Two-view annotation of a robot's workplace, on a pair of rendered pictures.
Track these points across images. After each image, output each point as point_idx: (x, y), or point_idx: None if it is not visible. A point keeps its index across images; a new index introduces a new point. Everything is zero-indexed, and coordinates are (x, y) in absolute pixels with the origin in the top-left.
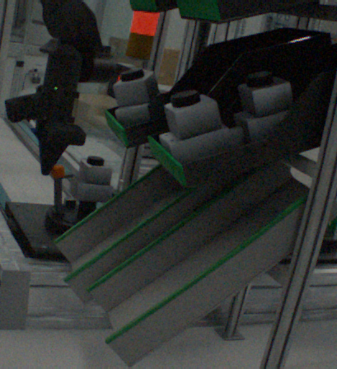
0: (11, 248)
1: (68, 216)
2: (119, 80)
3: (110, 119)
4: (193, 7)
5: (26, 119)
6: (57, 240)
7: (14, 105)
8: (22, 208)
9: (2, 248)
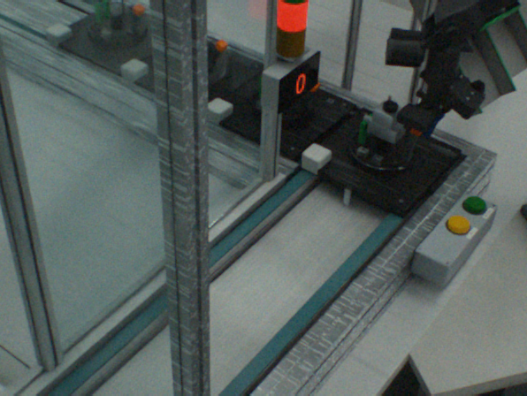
0: (467, 167)
1: (397, 153)
2: (298, 81)
3: (499, 18)
4: None
5: (432, 125)
6: (481, 110)
7: (484, 94)
8: (403, 194)
9: (473, 169)
